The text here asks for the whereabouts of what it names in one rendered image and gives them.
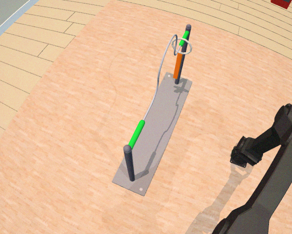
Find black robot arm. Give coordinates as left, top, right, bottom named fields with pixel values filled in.
left=212, top=103, right=292, bottom=234

